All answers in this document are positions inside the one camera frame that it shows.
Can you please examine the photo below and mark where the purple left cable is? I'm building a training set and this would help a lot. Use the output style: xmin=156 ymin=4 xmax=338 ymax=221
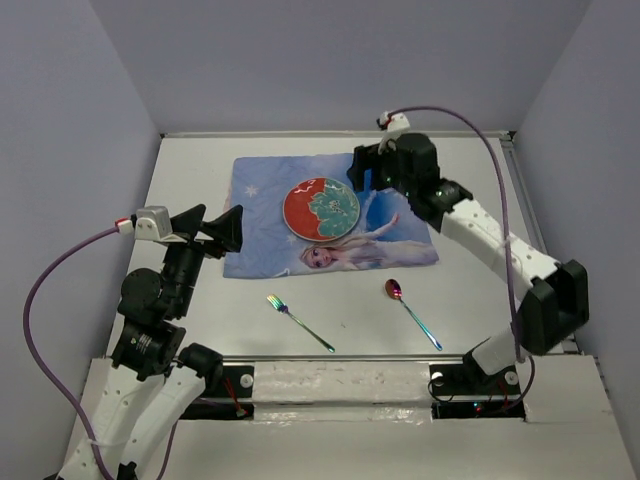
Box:
xmin=22 ymin=224 xmax=251 ymax=480

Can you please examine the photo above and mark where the red and teal plate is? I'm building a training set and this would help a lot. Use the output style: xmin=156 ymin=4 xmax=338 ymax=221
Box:
xmin=282 ymin=177 xmax=361 ymax=243

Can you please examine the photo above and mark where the rainbow metal fork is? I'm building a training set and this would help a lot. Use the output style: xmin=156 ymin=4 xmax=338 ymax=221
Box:
xmin=266 ymin=294 xmax=335 ymax=353

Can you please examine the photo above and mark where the rainbow metal spoon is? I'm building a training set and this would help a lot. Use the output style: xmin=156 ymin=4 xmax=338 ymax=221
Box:
xmin=384 ymin=279 xmax=443 ymax=351

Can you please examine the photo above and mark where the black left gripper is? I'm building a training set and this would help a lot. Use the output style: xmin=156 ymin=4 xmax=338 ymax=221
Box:
xmin=164 ymin=202 xmax=245 ymax=314

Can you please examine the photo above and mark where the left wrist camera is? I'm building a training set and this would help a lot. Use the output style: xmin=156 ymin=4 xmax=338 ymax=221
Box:
xmin=115 ymin=206 xmax=176 ymax=243

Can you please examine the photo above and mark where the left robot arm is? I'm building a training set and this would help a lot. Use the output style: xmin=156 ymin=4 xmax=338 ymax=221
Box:
xmin=57 ymin=204 xmax=243 ymax=479

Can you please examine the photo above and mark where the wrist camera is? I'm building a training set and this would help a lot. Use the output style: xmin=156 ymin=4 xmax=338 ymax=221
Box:
xmin=376 ymin=112 xmax=410 ymax=136
xmin=115 ymin=206 xmax=176 ymax=243

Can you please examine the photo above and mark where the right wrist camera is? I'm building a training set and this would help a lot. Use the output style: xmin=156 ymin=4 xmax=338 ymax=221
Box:
xmin=376 ymin=112 xmax=410 ymax=136

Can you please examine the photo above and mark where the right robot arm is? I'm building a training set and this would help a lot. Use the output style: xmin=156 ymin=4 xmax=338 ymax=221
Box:
xmin=347 ymin=133 xmax=589 ymax=392

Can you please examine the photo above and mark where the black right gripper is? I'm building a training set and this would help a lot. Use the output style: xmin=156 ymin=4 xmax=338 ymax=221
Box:
xmin=347 ymin=140 xmax=416 ymax=195

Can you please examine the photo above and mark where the blue Frozen placemat cloth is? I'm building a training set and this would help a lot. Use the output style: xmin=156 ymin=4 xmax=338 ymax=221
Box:
xmin=224 ymin=153 xmax=439 ymax=279

